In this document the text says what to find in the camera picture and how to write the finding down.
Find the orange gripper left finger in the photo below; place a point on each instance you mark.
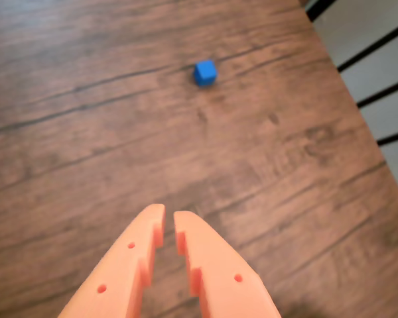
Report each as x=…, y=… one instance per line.
x=122, y=265

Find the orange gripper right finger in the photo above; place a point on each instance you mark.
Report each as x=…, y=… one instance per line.
x=219, y=271

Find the blue cube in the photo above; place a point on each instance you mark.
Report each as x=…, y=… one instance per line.
x=205, y=73

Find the black chair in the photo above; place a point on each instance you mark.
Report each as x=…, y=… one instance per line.
x=374, y=44

